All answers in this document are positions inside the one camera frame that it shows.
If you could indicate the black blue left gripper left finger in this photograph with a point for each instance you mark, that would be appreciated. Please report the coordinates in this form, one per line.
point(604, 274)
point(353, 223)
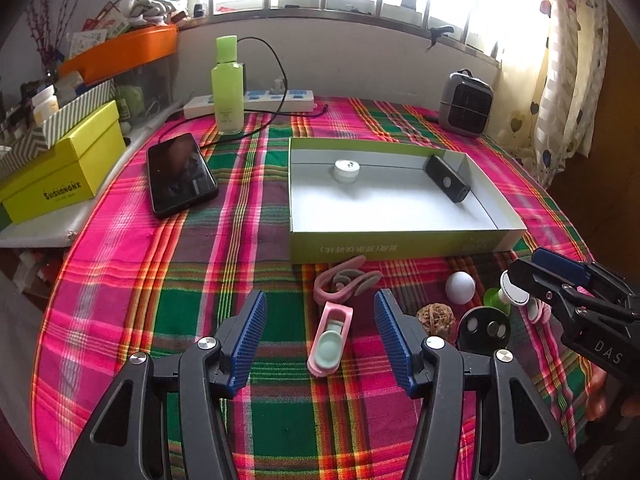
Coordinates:
point(126, 434)

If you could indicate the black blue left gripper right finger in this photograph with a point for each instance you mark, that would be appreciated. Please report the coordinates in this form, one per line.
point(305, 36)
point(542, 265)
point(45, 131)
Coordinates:
point(516, 436)

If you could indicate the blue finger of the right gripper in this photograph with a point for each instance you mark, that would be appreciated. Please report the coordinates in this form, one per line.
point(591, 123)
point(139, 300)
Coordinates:
point(591, 276)

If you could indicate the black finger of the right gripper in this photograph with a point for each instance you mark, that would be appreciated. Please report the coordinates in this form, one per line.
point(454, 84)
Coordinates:
point(548, 287)

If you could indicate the black round disc with holes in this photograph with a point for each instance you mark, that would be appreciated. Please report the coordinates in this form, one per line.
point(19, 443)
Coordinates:
point(483, 330)

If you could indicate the white ball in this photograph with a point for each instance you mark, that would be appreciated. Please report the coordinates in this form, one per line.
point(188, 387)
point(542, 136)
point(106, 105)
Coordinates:
point(460, 288)

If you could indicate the brown walnut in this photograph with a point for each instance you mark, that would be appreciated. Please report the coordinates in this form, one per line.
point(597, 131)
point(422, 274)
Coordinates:
point(438, 320)

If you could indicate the pink curved clip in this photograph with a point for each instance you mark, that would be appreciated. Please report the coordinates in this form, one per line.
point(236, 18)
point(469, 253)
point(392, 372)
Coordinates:
point(343, 281)

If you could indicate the pink clip with mint pad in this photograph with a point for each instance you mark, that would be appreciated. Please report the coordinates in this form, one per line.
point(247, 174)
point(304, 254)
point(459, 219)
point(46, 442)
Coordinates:
point(329, 343)

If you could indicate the pink small clip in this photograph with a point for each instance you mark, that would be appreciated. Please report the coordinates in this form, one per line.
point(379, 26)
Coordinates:
point(537, 311)

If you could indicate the black rectangular device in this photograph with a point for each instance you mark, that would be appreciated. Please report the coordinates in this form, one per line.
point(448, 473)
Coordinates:
point(446, 179)

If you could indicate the green white cardboard tray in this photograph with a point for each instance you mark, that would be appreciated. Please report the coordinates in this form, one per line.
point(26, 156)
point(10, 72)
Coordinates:
point(394, 210)

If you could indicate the heart pattern curtain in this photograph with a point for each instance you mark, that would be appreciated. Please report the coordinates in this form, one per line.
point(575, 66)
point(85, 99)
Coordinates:
point(553, 57)

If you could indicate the grey small heater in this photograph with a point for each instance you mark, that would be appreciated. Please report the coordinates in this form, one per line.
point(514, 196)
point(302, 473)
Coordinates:
point(465, 104)

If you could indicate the plaid pink green tablecloth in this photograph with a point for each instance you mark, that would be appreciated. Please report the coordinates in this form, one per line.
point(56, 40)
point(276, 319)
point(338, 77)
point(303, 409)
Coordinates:
point(134, 283)

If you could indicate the white round jar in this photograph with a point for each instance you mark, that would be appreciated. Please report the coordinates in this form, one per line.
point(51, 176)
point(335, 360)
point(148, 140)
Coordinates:
point(346, 171)

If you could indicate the black smartphone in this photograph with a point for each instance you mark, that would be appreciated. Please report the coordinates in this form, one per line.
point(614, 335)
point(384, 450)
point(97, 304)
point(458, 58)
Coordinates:
point(178, 176)

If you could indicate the yellow shoe box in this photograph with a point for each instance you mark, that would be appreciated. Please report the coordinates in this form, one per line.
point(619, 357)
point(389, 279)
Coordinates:
point(70, 172)

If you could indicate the black clip on windowsill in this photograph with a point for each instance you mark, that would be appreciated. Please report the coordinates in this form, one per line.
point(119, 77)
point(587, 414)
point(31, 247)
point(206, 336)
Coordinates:
point(439, 32)

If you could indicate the striped grey white box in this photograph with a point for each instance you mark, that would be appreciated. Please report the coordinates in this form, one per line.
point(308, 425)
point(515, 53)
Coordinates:
point(42, 138)

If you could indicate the white blue power strip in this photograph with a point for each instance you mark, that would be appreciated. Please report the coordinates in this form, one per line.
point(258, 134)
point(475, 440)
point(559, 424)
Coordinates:
point(296, 101)

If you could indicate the green lotion bottle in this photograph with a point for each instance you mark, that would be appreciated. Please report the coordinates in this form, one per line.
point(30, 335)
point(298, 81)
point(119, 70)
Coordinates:
point(228, 86)

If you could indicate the orange plastic tray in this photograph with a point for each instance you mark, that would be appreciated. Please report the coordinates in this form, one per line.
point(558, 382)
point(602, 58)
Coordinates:
point(123, 53)

